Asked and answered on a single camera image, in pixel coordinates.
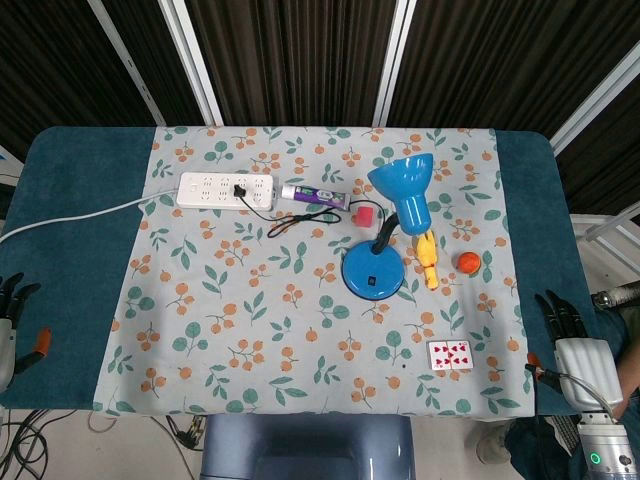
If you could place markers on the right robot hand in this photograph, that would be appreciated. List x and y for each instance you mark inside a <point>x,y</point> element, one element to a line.
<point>587,370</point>

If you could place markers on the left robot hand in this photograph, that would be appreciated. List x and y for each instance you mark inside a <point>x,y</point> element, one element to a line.
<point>5,345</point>

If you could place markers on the blue desk lamp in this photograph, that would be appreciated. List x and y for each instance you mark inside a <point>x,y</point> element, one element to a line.
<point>372,270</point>

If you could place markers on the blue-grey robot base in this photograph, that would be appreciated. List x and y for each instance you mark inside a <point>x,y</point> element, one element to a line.
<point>310,450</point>

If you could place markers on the person's forearm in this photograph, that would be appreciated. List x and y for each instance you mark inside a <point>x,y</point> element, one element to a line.
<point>631,385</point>

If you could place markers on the black keyboard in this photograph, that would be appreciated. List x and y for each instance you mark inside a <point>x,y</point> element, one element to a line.
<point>562,432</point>

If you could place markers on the silver flexible pipe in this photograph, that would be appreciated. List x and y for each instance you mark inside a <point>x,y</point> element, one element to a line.
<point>620,295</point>

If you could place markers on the person's light shoe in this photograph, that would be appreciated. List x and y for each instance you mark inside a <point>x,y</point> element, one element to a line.
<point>492,445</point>

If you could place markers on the small orange ball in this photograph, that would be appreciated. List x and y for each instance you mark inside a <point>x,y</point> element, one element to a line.
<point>469,262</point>

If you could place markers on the teal table cover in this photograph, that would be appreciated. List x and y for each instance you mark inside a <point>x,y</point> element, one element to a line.
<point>75,175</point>

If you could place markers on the yellow rubber chicken toy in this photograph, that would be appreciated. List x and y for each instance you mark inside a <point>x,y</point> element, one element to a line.
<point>427,255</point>

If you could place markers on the white power strip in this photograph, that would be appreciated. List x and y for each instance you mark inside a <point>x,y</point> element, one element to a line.
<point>200,190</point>

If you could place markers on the red cube block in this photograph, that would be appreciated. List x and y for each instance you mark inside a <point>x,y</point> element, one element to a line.
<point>364,216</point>

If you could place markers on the floral tablecloth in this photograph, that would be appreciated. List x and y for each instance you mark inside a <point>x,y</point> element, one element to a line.
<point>300,325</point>

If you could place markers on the purple toothpaste tube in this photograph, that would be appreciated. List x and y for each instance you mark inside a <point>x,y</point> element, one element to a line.
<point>315,195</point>

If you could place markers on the black pleated curtain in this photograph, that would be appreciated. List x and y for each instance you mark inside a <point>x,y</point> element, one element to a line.
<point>300,50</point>

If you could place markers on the white metal rail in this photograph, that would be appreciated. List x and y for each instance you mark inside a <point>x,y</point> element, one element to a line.
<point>605,227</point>

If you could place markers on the thin aluminium frame post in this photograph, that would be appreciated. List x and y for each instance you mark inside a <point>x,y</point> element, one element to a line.
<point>127,65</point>

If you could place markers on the wide aluminium frame post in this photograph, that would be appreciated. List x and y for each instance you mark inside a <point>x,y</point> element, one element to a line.
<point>192,60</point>

